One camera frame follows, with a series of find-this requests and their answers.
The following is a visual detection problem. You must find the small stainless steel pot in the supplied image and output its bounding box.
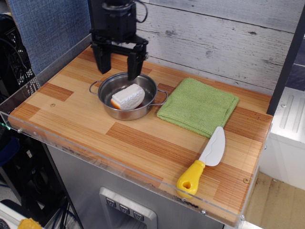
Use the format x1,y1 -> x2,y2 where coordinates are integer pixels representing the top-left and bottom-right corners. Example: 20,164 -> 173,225
89,73 -> 168,121

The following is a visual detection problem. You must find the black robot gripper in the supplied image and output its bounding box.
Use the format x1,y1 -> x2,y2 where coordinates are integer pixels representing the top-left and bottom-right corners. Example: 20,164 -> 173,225
92,4 -> 148,81

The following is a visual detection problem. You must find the white ribbed appliance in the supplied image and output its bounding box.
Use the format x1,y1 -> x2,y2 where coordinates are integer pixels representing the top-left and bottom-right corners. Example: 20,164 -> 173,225
259,87 -> 305,189

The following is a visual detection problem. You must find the dark grey right post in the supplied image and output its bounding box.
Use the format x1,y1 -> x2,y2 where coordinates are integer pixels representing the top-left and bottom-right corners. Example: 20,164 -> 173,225
266,7 -> 305,115

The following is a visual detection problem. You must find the yellow handled white toy knife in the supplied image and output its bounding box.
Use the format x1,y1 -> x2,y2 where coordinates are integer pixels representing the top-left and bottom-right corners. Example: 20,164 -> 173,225
176,126 -> 225,198

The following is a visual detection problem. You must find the dark grey post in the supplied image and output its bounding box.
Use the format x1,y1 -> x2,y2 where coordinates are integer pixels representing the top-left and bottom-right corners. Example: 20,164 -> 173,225
87,0 -> 113,64
266,7 -> 305,115

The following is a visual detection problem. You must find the stainless steel cabinet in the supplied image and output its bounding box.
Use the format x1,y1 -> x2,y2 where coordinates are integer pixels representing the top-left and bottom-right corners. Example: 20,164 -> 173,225
48,146 -> 224,229

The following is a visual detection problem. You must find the silver button control panel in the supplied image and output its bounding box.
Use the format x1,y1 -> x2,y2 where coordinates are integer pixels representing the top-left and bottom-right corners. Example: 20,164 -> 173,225
99,187 -> 158,229

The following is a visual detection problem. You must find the black plastic crate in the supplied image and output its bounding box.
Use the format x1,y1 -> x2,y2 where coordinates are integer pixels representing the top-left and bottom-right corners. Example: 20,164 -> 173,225
0,13 -> 35,94

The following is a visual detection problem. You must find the green folded cloth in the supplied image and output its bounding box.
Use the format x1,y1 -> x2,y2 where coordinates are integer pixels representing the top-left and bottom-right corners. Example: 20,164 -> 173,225
157,78 -> 239,138

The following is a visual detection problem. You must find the dark grey left post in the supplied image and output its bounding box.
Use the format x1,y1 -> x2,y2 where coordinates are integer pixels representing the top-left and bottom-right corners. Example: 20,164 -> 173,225
87,0 -> 113,64

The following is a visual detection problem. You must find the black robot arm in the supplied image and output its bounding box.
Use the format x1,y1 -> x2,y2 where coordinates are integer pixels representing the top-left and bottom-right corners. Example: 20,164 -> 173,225
88,0 -> 148,81

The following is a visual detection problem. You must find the white orange mushroom stem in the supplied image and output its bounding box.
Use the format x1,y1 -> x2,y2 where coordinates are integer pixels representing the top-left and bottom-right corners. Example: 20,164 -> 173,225
111,84 -> 145,110

